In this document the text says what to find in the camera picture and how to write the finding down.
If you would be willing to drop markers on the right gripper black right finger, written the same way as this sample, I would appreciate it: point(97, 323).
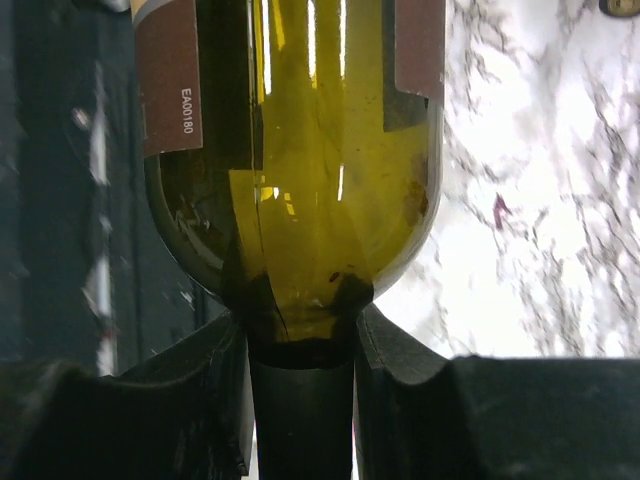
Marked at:
point(422, 416)

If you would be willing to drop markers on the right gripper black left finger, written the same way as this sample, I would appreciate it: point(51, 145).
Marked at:
point(185, 413)

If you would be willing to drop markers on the green wine bottle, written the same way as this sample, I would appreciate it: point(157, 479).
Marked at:
point(293, 168)

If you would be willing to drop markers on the clear square liquor bottle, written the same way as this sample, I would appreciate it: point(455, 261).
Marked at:
point(620, 9)

